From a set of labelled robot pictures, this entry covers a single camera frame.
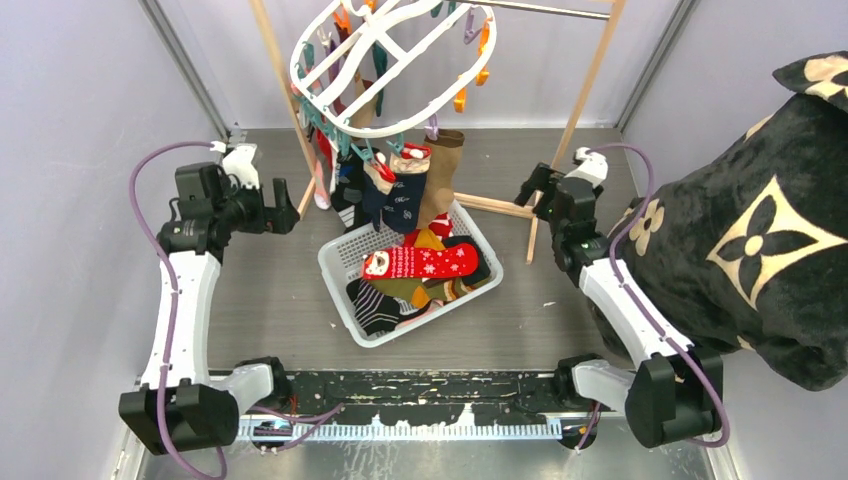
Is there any white oval clip hanger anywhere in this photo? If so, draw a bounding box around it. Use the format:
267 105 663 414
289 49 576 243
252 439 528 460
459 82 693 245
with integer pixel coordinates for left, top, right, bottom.
307 1 485 129

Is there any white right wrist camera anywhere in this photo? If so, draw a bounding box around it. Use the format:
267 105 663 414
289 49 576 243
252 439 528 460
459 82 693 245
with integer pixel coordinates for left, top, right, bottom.
565 147 609 188

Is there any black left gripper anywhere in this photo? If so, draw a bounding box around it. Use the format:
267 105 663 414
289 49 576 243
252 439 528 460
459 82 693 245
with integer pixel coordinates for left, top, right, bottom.
215 174 299 235

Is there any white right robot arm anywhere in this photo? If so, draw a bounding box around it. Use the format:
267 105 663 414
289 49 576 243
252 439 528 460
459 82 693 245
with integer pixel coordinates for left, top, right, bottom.
514 162 729 451

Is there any black floral plush blanket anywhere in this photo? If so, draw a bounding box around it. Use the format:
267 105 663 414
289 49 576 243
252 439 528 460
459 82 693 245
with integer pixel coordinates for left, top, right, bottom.
610 51 847 391

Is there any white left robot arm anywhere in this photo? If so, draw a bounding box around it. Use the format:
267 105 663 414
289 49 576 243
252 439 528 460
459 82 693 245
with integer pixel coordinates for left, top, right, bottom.
118 162 300 455

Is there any white plastic basket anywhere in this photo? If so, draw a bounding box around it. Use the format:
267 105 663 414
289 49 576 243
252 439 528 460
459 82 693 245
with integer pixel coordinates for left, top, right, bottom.
318 202 504 348

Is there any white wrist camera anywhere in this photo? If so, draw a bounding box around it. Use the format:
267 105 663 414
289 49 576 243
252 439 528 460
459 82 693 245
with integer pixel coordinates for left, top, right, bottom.
565 147 609 188
221 143 261 190

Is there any wooden drying rack frame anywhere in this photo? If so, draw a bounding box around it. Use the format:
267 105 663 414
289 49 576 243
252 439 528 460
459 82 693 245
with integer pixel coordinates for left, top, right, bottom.
248 0 627 266

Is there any red snowflake sock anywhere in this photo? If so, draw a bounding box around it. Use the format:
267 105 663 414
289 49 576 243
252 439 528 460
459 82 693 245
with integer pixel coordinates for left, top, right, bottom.
361 243 480 280

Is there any purple clip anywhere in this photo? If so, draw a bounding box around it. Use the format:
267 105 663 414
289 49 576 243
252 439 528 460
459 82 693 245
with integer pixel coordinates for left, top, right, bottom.
424 113 439 141

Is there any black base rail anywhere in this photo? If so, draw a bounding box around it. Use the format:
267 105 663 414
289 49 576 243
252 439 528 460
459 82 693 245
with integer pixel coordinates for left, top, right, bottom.
235 367 624 444

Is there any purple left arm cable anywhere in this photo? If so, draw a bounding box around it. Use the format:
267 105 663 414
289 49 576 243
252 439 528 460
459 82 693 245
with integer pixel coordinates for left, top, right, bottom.
128 140 229 480

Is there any santa christmas sock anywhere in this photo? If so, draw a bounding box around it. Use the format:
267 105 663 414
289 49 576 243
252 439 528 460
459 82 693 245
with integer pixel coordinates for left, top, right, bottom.
388 143 432 175

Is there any olive green sock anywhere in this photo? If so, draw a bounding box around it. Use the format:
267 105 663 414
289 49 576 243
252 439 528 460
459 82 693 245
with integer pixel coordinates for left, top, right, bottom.
368 278 467 307

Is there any orange clip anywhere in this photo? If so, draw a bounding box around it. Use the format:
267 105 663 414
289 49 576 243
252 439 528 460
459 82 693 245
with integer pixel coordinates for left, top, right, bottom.
453 87 467 113
476 17 492 86

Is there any brown sock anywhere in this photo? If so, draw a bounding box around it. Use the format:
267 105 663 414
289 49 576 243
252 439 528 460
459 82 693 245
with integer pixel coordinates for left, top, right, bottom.
416 129 465 229

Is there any navy blue patterned sock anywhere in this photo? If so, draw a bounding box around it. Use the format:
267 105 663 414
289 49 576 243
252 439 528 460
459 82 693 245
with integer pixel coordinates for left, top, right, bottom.
362 165 427 234

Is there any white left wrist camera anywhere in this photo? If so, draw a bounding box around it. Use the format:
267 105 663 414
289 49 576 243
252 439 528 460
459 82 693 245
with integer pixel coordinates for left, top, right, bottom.
221 143 261 190

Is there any black white striped sock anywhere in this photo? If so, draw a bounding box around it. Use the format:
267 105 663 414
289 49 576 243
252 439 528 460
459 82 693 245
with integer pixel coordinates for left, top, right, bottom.
346 279 421 336

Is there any metal rack rod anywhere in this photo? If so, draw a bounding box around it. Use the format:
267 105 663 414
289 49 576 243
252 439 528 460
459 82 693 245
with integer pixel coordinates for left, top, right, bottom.
460 0 611 21

